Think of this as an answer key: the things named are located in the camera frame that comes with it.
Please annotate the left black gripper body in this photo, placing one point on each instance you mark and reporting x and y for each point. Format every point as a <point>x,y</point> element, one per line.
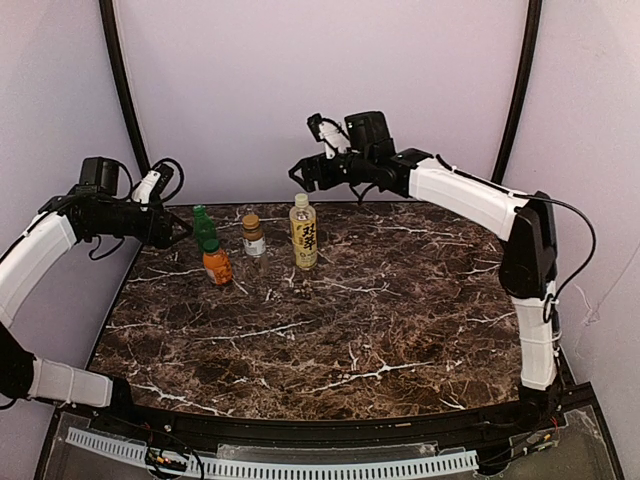
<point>163,228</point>

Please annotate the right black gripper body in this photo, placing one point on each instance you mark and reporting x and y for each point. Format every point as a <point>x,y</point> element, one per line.
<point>323,171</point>

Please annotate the yellow tea bottle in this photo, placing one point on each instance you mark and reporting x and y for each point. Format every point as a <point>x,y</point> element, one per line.
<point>303,224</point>

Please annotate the brown coffee bottle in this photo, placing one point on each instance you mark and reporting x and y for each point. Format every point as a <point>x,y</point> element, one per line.
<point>253,236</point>

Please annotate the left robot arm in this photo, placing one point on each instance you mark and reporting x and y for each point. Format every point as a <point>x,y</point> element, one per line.
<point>91,210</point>

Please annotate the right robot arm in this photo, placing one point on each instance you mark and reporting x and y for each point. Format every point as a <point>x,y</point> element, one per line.
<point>361,151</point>

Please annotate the green plastic bottle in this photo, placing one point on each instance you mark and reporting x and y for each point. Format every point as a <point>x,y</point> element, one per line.
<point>204,226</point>

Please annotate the orange juice bottle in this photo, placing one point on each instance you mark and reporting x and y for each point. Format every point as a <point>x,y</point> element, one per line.
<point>216,263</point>

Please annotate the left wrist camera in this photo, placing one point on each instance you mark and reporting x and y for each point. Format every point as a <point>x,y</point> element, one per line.
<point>152,185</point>

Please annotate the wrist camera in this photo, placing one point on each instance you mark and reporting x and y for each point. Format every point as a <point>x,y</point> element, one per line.
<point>330,133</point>
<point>152,185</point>

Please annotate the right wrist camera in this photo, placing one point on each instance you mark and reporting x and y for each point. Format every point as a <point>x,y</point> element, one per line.
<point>330,133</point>

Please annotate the left black frame post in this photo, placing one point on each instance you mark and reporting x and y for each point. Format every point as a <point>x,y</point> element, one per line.
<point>121,83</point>

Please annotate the black frame post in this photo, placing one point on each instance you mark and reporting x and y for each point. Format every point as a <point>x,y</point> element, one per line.
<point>121,83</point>
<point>521,82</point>

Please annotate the white cable tray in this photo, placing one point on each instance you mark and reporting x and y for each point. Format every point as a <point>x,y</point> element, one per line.
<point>417,461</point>

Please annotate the right black frame post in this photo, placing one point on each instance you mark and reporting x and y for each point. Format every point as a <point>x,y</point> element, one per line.
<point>521,82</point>

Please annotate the black front rail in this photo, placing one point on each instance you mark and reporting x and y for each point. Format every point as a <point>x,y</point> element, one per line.
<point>475,429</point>

